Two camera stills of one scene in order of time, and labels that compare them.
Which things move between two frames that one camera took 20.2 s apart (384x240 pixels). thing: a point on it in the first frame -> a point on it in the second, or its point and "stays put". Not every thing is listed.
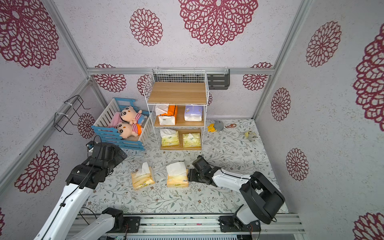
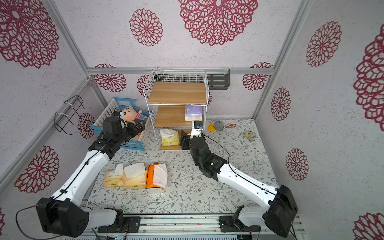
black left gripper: [118, 158] -> [136, 131]
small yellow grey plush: [251, 136] stays put
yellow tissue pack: [177, 175] -> [134, 176]
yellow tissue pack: [142, 178] -> [114, 176]
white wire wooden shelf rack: [177, 100] stays put
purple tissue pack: [193, 113] stays put
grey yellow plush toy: [218, 125] stays put
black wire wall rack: [61, 120] stays put
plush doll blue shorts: [128, 114] stays put
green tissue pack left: [169, 137] stays put
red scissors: [231, 125] stays put
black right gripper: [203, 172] -> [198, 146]
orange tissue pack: [169, 118] -> [156, 176]
